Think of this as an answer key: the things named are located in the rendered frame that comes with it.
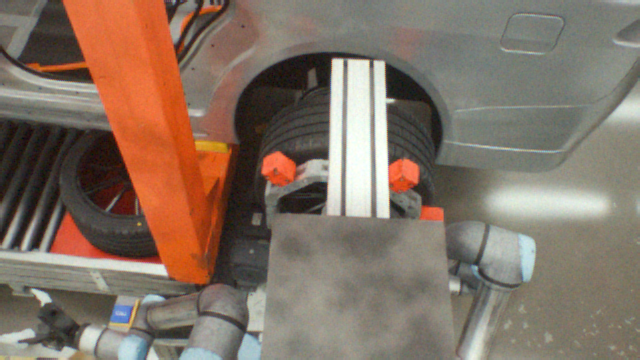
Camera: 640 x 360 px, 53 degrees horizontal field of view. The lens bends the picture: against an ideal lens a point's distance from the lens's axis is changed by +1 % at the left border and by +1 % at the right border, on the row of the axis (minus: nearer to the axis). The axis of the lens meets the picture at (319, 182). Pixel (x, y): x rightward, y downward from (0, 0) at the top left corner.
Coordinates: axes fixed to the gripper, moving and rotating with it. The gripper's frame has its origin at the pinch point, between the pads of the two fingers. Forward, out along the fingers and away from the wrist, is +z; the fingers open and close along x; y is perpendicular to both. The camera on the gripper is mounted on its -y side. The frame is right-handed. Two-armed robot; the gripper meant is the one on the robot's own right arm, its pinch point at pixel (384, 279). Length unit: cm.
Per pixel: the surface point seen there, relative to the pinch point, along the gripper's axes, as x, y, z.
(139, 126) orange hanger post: -5, 66, 73
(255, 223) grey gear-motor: -40, -40, 53
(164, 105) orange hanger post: -6, 75, 65
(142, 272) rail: -14, -44, 96
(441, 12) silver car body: -56, 69, -7
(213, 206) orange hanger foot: -31, -15, 66
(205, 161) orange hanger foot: -52, -15, 74
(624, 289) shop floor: -48, -83, -123
